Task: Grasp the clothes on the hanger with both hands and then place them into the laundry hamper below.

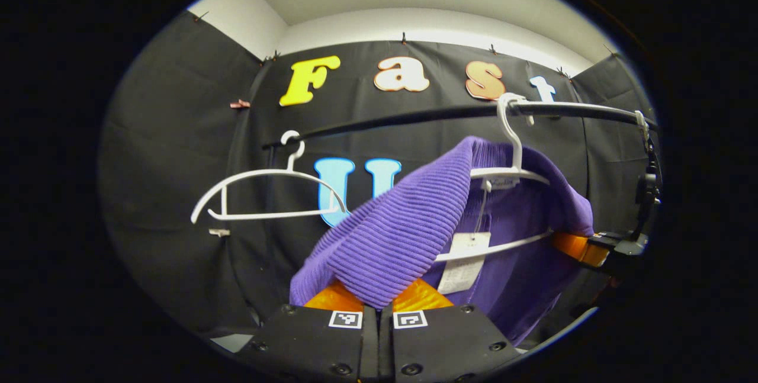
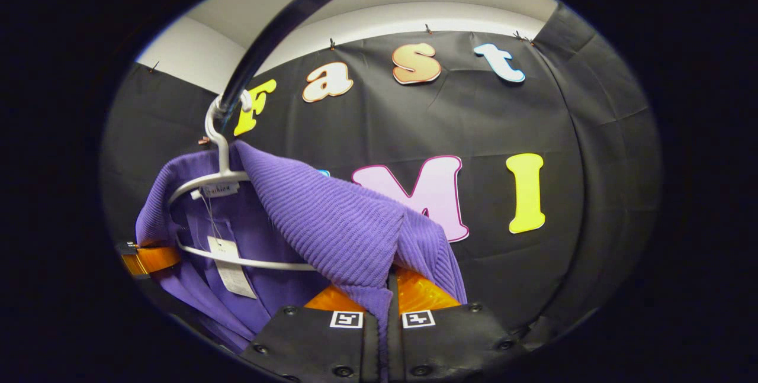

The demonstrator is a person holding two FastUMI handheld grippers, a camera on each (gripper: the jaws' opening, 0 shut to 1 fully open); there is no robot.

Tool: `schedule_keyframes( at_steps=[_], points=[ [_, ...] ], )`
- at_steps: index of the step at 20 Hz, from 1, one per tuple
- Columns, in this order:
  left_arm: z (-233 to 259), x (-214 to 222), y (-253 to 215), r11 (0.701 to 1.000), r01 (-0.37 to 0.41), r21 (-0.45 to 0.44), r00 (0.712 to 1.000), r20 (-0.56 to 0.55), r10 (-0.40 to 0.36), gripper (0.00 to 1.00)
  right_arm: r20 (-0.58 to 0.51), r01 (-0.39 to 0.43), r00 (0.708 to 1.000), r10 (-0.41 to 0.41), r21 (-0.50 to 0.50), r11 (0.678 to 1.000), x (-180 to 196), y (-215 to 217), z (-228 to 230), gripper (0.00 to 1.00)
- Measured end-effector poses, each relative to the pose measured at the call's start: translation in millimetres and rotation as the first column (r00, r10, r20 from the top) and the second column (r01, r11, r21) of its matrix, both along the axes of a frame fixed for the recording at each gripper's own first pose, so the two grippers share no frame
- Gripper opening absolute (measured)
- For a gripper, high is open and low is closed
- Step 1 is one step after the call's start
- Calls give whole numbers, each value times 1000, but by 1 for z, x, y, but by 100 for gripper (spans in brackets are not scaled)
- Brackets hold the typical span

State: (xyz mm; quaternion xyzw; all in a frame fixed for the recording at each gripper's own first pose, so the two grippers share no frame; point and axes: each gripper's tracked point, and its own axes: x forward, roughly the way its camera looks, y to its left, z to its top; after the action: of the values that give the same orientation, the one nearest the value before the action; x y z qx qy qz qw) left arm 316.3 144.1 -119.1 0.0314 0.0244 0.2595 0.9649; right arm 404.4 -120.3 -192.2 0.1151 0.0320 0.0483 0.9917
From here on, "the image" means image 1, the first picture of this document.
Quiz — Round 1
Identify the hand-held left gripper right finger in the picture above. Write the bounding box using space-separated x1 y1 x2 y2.
379 278 523 383

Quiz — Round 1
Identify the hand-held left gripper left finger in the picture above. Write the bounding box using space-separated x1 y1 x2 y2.
236 279 380 383

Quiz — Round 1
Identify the purple ribbed jacket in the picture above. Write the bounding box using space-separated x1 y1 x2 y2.
289 136 595 346

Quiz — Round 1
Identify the white plastic clothes hanger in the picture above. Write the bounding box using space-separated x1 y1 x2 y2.
435 93 553 263
191 130 348 224

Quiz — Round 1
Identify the black clothes rail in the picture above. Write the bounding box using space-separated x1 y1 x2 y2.
262 101 659 150

